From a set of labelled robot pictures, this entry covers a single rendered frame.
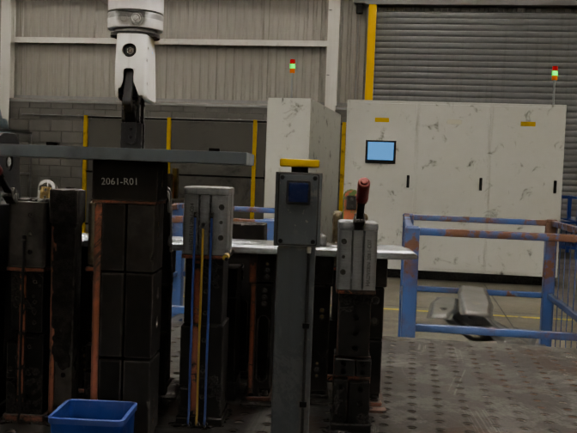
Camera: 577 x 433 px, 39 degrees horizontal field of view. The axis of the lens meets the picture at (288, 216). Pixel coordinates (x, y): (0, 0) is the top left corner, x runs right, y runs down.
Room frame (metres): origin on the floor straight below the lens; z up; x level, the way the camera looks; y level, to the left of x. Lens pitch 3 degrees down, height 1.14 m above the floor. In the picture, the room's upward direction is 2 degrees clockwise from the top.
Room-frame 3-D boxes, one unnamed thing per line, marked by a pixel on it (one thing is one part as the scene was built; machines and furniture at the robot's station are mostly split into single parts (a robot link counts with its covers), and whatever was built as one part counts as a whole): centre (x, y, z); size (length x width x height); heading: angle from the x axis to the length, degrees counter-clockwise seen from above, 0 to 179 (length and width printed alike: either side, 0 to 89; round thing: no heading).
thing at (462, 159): (9.39, -1.84, 1.22); 2.40 x 0.54 x 2.45; 82
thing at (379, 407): (1.58, -0.17, 0.84); 0.18 x 0.06 x 0.29; 178
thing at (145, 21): (1.26, 0.24, 1.36); 0.09 x 0.08 x 0.03; 1
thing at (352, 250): (1.42, -0.12, 0.88); 0.11 x 0.10 x 0.36; 178
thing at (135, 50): (1.26, 0.24, 1.29); 0.10 x 0.07 x 0.11; 1
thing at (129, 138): (1.24, 0.24, 1.20); 0.03 x 0.03 x 0.07; 1
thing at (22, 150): (1.26, 0.25, 1.16); 0.37 x 0.14 x 0.02; 88
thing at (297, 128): (10.57, -0.19, 1.22); 2.40 x 0.54 x 2.45; 168
